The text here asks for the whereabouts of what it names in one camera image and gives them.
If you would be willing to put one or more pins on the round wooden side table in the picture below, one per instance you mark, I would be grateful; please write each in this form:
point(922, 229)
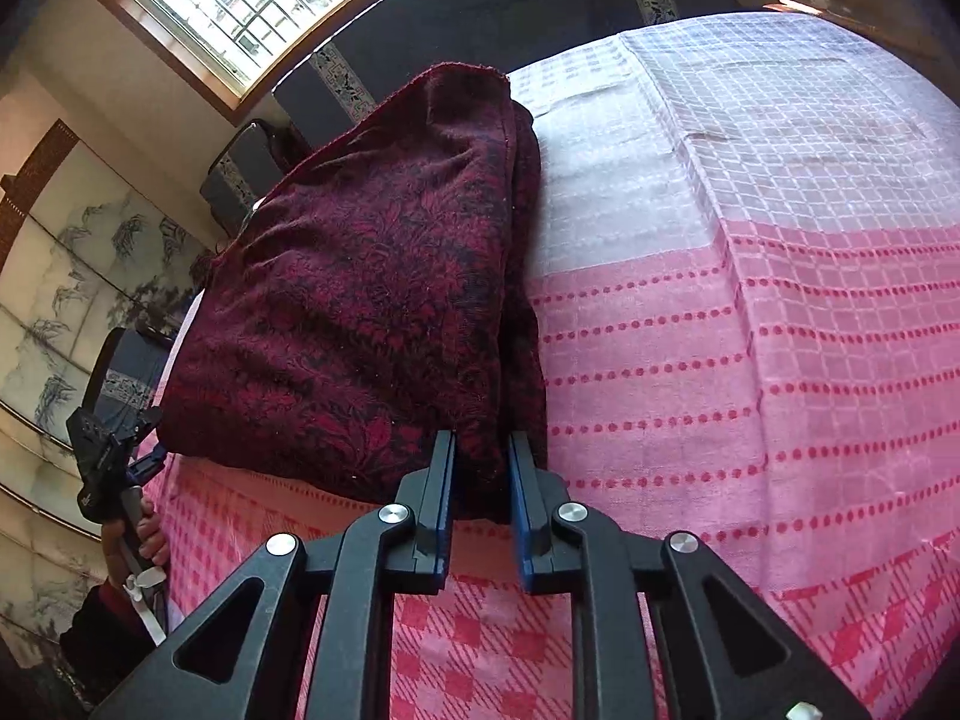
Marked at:
point(862, 22)

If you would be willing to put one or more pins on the painted folding screen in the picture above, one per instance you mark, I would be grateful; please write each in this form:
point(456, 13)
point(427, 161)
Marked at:
point(67, 300)

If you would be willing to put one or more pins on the blue cushioned sofa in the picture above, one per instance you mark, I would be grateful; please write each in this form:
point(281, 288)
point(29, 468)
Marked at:
point(487, 7)

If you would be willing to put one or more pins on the maroon floral knit sweater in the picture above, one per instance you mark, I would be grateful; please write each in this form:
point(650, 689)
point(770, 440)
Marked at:
point(360, 300)

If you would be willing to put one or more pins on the pink checked blanket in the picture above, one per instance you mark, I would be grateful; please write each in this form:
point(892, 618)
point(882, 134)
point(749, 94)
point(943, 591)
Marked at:
point(712, 315)

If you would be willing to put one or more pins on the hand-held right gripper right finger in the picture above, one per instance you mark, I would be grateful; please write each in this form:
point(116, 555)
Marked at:
point(519, 510)

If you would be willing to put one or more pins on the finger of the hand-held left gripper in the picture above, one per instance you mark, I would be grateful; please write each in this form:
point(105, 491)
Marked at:
point(148, 466)

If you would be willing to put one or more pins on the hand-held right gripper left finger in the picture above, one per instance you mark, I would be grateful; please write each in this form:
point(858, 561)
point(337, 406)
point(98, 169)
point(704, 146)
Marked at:
point(448, 510)

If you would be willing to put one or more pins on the wooden framed window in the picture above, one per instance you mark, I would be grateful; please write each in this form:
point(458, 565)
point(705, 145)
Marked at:
point(255, 0)

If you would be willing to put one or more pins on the person's left forearm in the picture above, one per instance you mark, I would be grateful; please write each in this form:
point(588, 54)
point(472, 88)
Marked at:
point(105, 626)

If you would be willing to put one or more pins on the person's left hand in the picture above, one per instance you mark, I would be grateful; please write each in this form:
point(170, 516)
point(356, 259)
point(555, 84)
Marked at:
point(154, 540)

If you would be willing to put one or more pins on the blue cushioned armchair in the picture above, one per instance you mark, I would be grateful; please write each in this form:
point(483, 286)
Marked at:
point(131, 371)
point(240, 172)

